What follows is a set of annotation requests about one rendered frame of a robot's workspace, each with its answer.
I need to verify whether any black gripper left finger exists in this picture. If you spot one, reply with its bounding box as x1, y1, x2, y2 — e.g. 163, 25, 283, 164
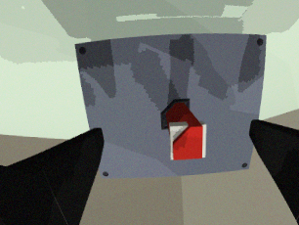
0, 128, 104, 225

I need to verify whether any grey sloped panel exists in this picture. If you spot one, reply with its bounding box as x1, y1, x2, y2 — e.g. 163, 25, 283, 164
74, 33, 267, 179

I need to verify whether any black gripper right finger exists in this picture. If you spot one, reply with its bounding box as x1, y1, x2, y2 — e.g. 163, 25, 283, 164
249, 119, 299, 224

